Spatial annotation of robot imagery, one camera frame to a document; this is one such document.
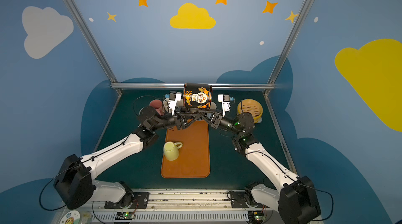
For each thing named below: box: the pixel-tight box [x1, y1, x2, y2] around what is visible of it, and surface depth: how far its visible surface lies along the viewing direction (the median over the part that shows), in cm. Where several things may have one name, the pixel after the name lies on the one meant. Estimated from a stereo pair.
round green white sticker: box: [59, 209, 81, 224], surface depth 64 cm
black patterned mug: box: [182, 82, 213, 110], surface depth 60 cm
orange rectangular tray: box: [160, 119, 211, 179], surface depth 88 cm
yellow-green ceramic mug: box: [163, 141, 183, 162], surface depth 84 cm
